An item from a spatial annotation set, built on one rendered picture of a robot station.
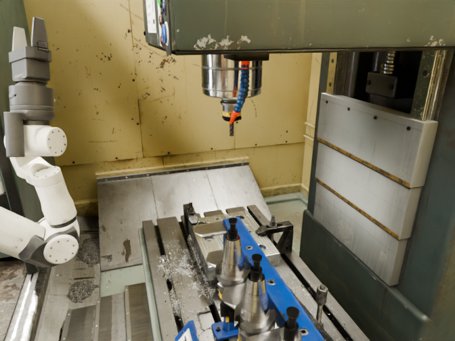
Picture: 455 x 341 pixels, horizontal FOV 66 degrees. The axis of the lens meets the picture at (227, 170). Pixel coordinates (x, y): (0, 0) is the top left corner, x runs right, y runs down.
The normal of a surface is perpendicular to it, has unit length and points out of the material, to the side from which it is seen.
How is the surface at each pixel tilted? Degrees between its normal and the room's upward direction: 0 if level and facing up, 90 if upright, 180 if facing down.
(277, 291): 0
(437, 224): 90
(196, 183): 24
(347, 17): 90
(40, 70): 80
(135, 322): 7
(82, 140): 90
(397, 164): 90
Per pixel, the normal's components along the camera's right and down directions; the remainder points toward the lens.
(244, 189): 0.12, -0.70
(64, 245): 0.60, 0.29
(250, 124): 0.30, 0.36
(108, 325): -0.04, -0.97
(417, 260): -0.95, 0.11
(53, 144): 0.96, 0.03
